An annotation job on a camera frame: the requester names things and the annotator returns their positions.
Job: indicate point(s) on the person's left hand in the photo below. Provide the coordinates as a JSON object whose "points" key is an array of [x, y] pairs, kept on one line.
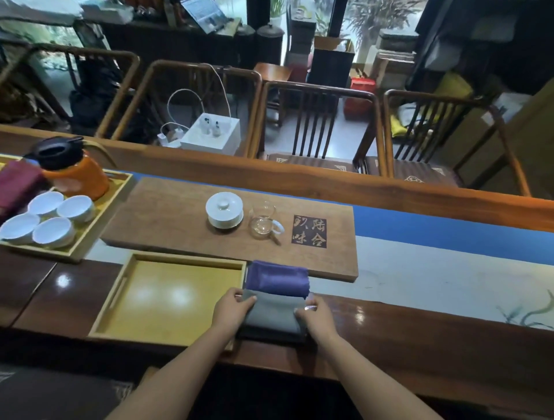
{"points": [[229, 311]]}

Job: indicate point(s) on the person's right hand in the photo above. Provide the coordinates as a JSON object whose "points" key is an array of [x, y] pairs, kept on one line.
{"points": [[319, 322]]}

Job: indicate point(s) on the person's left thumb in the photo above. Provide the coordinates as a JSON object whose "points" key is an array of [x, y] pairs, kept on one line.
{"points": [[249, 303]]}

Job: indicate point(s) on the person's right thumb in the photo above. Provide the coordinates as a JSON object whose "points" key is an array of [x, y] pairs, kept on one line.
{"points": [[300, 314]]}

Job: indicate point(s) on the person's right forearm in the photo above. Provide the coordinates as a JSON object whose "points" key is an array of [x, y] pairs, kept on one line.
{"points": [[368, 380]]}

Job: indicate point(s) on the person's left forearm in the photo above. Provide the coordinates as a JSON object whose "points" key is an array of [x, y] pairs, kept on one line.
{"points": [[173, 376]]}

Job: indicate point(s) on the purple folded cloth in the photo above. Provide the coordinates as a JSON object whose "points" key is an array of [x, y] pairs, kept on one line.
{"points": [[277, 277]]}

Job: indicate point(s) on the dark grey folded cloth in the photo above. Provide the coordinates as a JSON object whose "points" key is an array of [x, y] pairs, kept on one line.
{"points": [[268, 338]]}

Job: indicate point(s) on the empty yellow wooden tray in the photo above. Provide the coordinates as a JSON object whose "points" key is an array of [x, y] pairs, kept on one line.
{"points": [[166, 298]]}

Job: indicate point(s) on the glass pitcher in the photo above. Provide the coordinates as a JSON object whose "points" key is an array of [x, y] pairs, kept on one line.
{"points": [[262, 221]]}

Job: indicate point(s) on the white lidded gaiwan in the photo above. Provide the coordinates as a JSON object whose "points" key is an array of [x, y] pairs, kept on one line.
{"points": [[224, 210]]}

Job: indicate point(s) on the wooden tea board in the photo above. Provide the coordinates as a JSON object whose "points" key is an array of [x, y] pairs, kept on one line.
{"points": [[173, 220]]}

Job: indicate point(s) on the blue and white table runner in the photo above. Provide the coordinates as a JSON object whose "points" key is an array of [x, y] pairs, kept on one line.
{"points": [[433, 264]]}

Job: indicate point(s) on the brown patterned seat cushion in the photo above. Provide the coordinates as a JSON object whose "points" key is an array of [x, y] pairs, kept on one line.
{"points": [[311, 162], [411, 172]]}

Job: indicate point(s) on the white box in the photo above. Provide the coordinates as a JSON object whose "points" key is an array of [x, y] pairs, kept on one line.
{"points": [[212, 138]]}

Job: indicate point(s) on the yellow wooden tray with cups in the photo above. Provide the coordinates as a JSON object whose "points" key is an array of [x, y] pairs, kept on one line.
{"points": [[93, 229]]}

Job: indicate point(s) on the white charger plug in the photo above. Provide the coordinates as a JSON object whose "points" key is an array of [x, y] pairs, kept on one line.
{"points": [[171, 135]]}

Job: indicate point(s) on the white tea cup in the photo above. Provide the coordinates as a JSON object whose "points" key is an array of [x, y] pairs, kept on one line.
{"points": [[18, 227], [45, 202], [54, 232], [77, 208]]}

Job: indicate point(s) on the wooden armchair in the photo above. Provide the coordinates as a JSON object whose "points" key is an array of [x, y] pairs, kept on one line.
{"points": [[506, 147], [125, 65], [255, 95], [376, 121]]}

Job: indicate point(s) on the orange bottle with black lid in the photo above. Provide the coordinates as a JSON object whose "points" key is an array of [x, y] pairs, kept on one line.
{"points": [[80, 177]]}

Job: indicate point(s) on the dark patterned seat cushion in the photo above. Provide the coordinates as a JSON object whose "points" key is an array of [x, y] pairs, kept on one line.
{"points": [[56, 396]]}

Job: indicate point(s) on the red bag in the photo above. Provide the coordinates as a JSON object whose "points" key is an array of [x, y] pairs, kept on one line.
{"points": [[361, 93]]}

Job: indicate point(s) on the small wooden stool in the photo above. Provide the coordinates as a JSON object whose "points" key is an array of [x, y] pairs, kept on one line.
{"points": [[272, 71]]}

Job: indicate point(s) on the black cabinet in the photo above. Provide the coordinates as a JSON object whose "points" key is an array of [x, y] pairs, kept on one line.
{"points": [[331, 67]]}

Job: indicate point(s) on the black backpack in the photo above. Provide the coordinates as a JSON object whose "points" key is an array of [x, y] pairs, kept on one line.
{"points": [[93, 99]]}

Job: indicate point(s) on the dark red cloth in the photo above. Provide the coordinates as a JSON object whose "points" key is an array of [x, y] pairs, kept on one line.
{"points": [[17, 186]]}

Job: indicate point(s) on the dark lidded jar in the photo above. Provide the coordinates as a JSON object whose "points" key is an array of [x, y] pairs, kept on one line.
{"points": [[269, 41]]}

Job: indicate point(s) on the yellow cushion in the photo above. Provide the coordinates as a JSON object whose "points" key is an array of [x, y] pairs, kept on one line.
{"points": [[453, 85]]}

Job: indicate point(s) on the large cardboard box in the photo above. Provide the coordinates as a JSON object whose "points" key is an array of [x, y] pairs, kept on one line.
{"points": [[519, 134]]}

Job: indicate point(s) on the framed picture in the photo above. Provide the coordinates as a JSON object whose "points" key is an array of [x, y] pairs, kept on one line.
{"points": [[203, 15]]}

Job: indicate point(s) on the potted plant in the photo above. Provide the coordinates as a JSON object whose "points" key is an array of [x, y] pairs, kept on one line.
{"points": [[381, 17]]}

